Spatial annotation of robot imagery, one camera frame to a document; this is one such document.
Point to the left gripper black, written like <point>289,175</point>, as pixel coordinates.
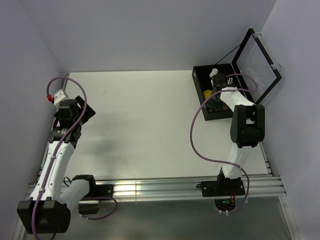
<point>88,114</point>

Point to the yellow sock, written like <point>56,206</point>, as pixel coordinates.
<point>207,94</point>

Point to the grey sock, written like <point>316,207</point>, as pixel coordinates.
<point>216,105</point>

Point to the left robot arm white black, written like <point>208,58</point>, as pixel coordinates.
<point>48,209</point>

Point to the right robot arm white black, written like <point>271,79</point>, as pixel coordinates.
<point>247,128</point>

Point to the black storage box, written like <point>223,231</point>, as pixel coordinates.
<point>203,82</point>

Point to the black white striped rolled sock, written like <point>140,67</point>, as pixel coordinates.
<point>230,80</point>

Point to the black electronics box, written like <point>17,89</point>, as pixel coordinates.
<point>90,208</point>

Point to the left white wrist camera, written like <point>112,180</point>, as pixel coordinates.
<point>58,97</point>

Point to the glass box lid black frame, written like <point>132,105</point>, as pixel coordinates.
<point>258,72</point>

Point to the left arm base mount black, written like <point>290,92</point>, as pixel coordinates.
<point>100,191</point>

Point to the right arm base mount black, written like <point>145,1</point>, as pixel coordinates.
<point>222,187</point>

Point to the aluminium frame rail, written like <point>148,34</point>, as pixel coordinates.
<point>174,209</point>

